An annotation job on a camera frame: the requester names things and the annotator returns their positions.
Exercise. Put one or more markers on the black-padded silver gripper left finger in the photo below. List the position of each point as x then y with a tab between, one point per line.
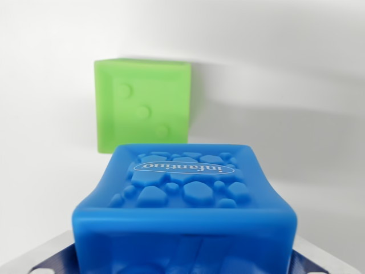
58	257

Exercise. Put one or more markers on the black-padded silver gripper right finger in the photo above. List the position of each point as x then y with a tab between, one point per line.
313	262

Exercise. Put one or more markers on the blue infantino rubber cube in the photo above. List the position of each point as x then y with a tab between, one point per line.
185	228

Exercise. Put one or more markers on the green rubber cube with dots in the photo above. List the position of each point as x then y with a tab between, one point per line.
142	105

